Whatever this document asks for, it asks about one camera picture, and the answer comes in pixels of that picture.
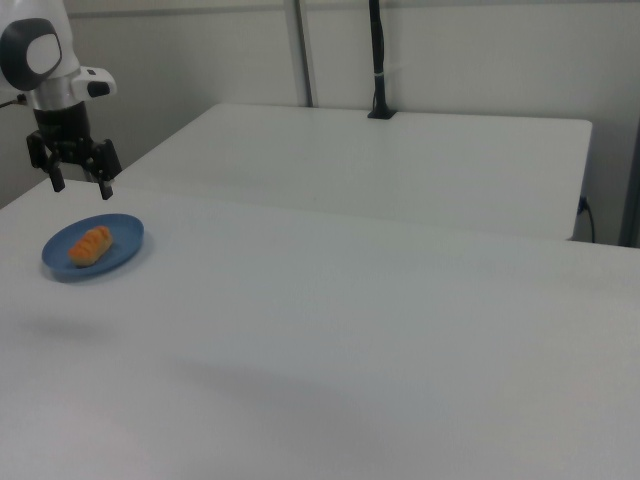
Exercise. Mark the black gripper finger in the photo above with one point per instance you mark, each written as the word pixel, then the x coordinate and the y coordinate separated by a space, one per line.
pixel 45 155
pixel 106 162

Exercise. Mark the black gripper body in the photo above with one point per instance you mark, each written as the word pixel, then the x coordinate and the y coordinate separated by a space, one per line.
pixel 62 130

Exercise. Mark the orange bread roll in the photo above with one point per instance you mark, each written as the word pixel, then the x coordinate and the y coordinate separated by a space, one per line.
pixel 91 246

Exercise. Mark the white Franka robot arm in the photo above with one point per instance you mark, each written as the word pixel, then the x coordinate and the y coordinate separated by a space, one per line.
pixel 35 55

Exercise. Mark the blue round plate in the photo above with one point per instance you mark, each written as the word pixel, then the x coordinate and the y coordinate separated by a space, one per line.
pixel 122 240

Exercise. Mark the white side table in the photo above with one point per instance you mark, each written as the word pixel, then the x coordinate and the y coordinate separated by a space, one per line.
pixel 350 165

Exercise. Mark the grey metal wall strip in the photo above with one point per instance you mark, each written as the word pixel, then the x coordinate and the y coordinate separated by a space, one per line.
pixel 302 50

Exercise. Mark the black camera pole with base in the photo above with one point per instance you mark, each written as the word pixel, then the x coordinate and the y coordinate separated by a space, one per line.
pixel 378 60

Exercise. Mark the grey vertical post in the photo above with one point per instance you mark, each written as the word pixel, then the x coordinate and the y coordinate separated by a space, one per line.
pixel 631 150

